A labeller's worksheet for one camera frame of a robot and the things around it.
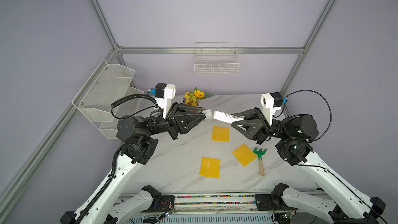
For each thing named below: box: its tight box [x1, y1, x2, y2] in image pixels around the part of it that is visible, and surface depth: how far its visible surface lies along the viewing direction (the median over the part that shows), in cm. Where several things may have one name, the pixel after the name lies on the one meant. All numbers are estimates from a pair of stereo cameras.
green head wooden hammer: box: [253, 147, 267, 177], surface depth 88 cm
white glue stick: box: [201, 108, 245, 124], surface depth 42 cm
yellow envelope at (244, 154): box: [231, 143, 258, 167], surface depth 93 cm
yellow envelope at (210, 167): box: [199, 156, 222, 179], surface depth 88 cm
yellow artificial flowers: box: [182, 87, 215, 107], surface depth 87 cm
